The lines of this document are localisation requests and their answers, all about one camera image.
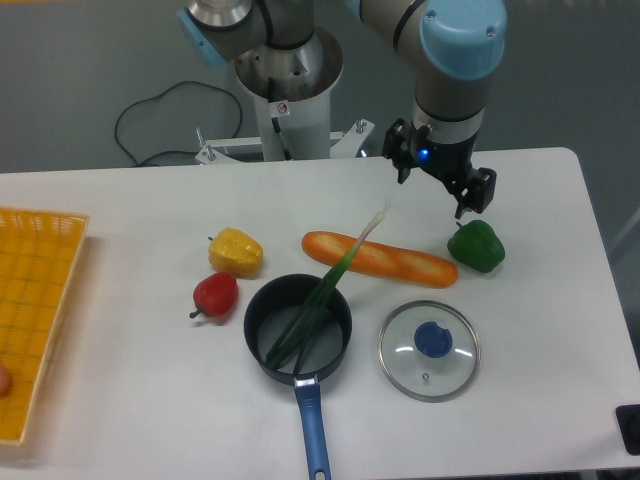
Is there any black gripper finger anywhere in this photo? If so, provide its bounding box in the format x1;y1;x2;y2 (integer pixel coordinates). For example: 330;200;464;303
453;167;497;219
382;118;417;184

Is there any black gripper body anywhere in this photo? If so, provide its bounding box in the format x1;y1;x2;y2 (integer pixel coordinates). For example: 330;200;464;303
405;112;476;196

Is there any glass pot lid blue knob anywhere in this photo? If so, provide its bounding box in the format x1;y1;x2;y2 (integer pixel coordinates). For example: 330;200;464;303
377;299;482;403

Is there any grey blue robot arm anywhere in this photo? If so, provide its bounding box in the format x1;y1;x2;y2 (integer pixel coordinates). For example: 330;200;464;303
178;1;507;214

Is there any green bell pepper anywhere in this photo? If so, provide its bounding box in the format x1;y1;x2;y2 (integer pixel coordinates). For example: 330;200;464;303
447;220;506;273

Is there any orange baguette bread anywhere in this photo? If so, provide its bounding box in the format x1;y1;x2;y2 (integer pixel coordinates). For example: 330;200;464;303
301;231;458;288

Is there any yellow bell pepper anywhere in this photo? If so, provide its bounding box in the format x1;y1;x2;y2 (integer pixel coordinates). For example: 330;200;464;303
208;227;263;278

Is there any green scallion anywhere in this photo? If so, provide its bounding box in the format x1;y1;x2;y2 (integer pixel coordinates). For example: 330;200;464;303
265;211;385;373

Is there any red bell pepper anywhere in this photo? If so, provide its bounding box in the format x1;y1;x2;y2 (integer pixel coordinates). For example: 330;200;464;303
189;272;239;318

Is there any black device at table edge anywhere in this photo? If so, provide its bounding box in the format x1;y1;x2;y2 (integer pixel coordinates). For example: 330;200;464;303
615;404;640;456

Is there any yellow wicker basket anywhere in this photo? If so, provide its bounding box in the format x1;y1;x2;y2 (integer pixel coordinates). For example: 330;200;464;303
1;207;90;446

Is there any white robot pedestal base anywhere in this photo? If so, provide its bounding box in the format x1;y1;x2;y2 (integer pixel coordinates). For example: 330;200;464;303
195;27;375;165

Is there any dark pot blue handle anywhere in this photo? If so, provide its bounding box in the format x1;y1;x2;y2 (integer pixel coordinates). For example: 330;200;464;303
244;274;352;479

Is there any black cable on floor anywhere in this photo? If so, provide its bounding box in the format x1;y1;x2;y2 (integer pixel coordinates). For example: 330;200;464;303
114;80;244;167

